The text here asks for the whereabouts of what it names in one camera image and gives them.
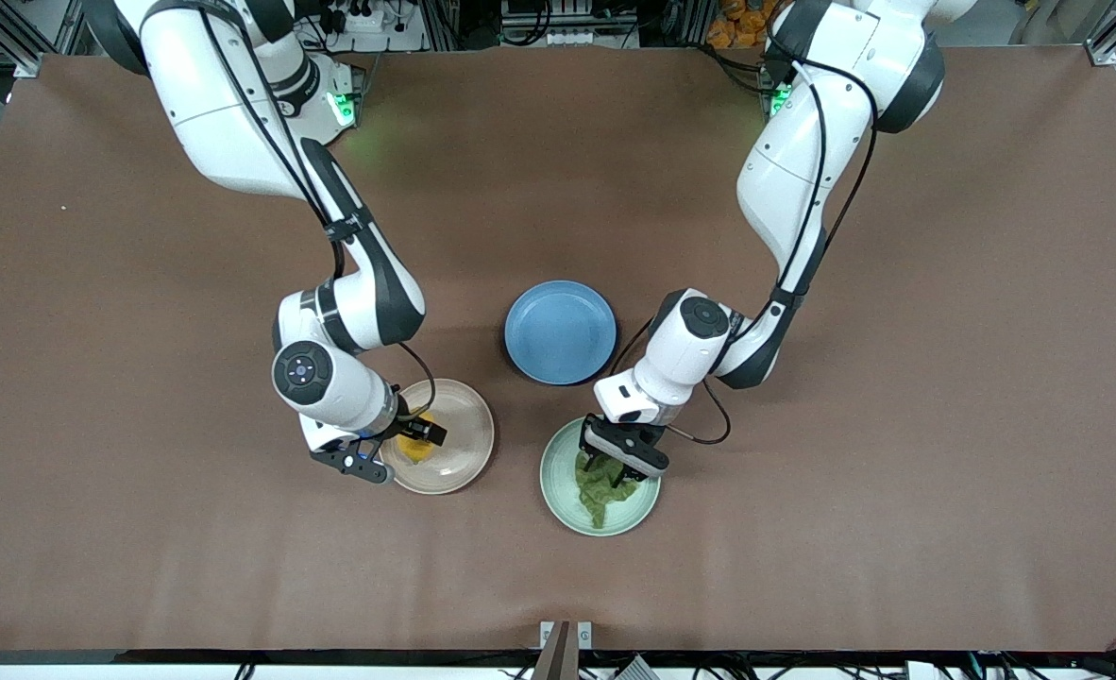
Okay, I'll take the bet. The white power strip with plugs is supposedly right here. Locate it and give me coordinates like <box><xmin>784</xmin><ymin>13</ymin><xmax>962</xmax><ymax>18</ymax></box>
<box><xmin>311</xmin><ymin>0</ymin><xmax>427</xmax><ymax>54</ymax></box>

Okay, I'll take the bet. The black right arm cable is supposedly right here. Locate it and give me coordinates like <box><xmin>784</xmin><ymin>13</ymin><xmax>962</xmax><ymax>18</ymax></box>
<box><xmin>143</xmin><ymin>0</ymin><xmax>438</xmax><ymax>428</ymax></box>

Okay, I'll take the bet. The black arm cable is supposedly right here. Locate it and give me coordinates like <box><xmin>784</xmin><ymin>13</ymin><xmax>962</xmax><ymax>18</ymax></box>
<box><xmin>613</xmin><ymin>52</ymin><xmax>881</xmax><ymax>447</ymax></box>
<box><xmin>143</xmin><ymin>0</ymin><xmax>438</xmax><ymax>428</ymax></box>

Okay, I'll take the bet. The pile of orange items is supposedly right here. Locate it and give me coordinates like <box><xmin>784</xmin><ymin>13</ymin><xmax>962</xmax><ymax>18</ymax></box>
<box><xmin>707</xmin><ymin>0</ymin><xmax>778</xmax><ymax>49</ymax></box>

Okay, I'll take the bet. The green lettuce leaf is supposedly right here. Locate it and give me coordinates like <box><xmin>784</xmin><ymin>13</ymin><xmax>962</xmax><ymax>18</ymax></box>
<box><xmin>574</xmin><ymin>451</ymin><xmax>650</xmax><ymax>530</ymax></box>

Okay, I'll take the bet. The beige plate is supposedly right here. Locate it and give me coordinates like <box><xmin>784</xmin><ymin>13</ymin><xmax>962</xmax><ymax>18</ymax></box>
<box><xmin>378</xmin><ymin>379</ymin><xmax>496</xmax><ymax>495</ymax></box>

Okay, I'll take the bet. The blue plate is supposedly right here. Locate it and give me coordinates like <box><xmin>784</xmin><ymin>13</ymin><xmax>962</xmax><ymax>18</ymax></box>
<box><xmin>504</xmin><ymin>280</ymin><xmax>617</xmax><ymax>386</ymax></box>

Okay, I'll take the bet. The white long power strip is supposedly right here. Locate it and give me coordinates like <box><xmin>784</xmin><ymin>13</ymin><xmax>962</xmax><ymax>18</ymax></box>
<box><xmin>500</xmin><ymin>23</ymin><xmax>640</xmax><ymax>49</ymax></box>

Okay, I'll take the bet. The white table edge bracket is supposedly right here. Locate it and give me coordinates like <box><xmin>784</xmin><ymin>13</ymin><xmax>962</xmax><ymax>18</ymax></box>
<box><xmin>539</xmin><ymin>620</ymin><xmax>594</xmax><ymax>652</ymax></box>

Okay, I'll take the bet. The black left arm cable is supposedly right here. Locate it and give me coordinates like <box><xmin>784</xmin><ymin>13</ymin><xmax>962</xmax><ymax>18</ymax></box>
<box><xmin>613</xmin><ymin>52</ymin><xmax>881</xmax><ymax>447</ymax></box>

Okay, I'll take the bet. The yellow lemon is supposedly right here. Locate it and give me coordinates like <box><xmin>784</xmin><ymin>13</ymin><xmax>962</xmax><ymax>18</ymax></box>
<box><xmin>393</xmin><ymin>412</ymin><xmax>437</xmax><ymax>465</ymax></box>

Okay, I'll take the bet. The light green plate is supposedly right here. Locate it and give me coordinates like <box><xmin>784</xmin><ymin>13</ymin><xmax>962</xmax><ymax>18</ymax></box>
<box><xmin>539</xmin><ymin>416</ymin><xmax>662</xmax><ymax>537</ymax></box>

